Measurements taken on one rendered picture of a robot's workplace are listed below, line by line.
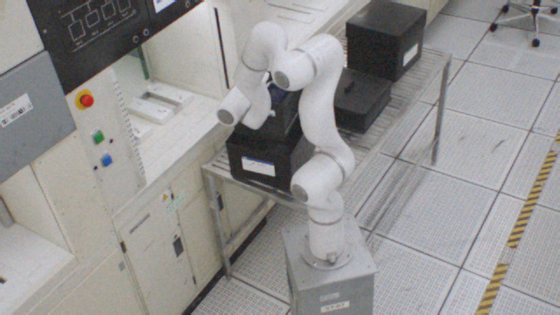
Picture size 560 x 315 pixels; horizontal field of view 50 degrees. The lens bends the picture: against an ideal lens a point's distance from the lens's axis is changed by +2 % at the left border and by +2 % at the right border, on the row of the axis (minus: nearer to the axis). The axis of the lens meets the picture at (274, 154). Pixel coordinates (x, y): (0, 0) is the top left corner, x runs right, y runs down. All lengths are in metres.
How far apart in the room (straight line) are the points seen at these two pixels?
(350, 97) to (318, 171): 0.89
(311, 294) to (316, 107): 0.70
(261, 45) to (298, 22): 1.52
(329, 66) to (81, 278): 1.17
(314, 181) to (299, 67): 0.38
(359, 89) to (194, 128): 0.74
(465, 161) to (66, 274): 2.36
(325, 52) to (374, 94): 1.05
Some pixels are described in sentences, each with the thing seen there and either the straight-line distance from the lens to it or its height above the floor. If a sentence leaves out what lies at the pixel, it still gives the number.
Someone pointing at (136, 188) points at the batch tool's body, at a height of 0.89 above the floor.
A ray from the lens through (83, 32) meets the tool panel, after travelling 1.86.
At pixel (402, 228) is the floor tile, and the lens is 3.19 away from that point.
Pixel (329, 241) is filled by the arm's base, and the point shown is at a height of 0.87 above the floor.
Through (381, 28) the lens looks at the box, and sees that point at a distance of 2.79.
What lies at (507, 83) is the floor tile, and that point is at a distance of 4.33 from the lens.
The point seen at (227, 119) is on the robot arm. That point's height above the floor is 1.21.
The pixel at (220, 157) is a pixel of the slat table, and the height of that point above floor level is 0.76.
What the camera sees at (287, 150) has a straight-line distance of 2.47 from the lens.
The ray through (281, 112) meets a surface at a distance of 2.11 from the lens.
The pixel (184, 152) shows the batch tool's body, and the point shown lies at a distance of 2.38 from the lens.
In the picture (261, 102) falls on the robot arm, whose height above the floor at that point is 1.28.
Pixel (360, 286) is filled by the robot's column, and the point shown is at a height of 0.69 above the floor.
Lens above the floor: 2.36
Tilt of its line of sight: 41 degrees down
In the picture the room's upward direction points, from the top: 6 degrees counter-clockwise
